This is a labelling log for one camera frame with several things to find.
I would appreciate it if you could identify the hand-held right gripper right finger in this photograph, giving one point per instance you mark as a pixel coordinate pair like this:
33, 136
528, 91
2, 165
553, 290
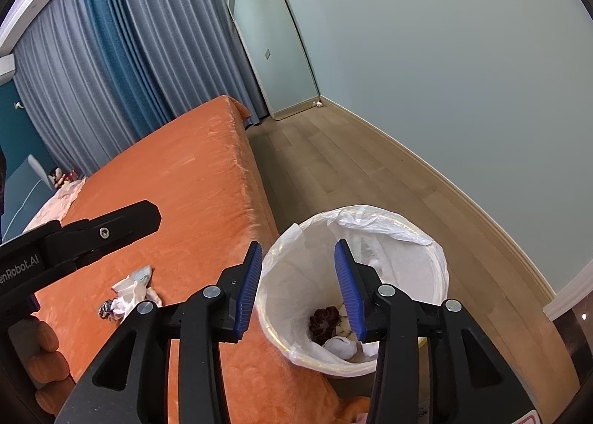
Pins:
350, 294

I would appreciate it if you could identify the standing floor mirror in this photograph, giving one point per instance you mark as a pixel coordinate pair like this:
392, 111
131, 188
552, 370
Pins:
273, 48

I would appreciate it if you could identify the bin with white liner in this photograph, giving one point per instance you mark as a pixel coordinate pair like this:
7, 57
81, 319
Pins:
296, 294

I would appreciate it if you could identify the teal curtain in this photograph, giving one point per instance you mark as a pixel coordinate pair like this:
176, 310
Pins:
120, 44

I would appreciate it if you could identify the grey curtain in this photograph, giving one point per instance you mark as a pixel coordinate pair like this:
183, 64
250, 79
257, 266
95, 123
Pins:
60, 81
194, 25

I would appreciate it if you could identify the black patterned wrapper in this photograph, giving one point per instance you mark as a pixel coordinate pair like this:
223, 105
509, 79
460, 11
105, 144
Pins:
106, 308

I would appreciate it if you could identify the patterned round trash bin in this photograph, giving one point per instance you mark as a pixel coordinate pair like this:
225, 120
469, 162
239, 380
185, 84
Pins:
440, 275

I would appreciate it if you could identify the dark red scrunchie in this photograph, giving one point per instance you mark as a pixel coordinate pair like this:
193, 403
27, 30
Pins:
322, 322

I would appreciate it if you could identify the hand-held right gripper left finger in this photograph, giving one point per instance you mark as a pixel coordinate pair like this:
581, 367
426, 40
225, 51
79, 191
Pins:
248, 294

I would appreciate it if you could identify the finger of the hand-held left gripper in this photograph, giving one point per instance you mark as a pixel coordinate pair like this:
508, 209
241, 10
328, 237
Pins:
116, 225

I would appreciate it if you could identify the small plush toy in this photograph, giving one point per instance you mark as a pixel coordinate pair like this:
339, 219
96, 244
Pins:
58, 177

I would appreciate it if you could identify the pinkish white tissue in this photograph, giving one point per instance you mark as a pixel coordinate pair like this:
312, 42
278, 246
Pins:
134, 301

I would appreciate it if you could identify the blue and white wrapper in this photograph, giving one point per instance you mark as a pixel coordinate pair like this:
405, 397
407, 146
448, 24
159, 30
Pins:
141, 275

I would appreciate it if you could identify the orange plush blanket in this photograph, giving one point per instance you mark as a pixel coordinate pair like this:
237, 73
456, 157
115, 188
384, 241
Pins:
185, 183

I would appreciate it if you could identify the pink embroidered quilt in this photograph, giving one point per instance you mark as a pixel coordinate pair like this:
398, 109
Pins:
65, 197

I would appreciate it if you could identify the person's left hand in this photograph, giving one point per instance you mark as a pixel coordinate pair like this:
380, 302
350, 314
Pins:
48, 366

